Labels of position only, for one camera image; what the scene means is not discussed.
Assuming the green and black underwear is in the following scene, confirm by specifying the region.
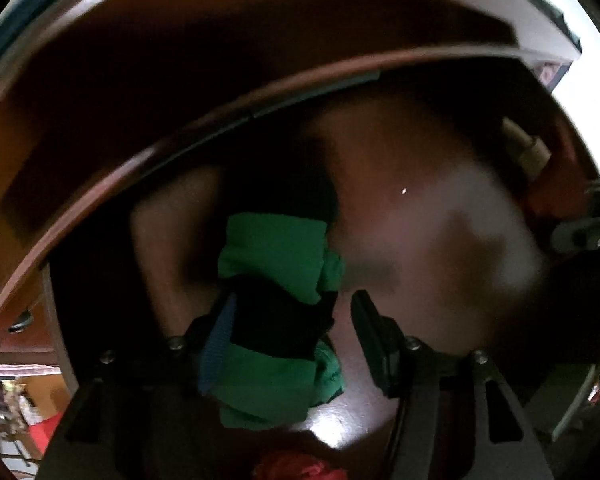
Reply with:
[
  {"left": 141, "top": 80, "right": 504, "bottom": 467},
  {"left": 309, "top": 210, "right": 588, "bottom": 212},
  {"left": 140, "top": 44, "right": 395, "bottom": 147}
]
[{"left": 198, "top": 212, "right": 344, "bottom": 431}]

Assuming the bright red underwear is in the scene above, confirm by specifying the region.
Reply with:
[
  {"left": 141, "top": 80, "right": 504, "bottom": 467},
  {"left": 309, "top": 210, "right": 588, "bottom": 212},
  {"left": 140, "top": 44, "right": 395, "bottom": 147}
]
[{"left": 252, "top": 451, "right": 349, "bottom": 480}]

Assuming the cream rolled garment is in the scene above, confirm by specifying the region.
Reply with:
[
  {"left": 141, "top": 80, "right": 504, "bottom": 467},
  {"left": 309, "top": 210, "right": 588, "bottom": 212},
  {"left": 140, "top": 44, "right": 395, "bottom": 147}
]
[{"left": 503, "top": 117, "right": 552, "bottom": 181}]

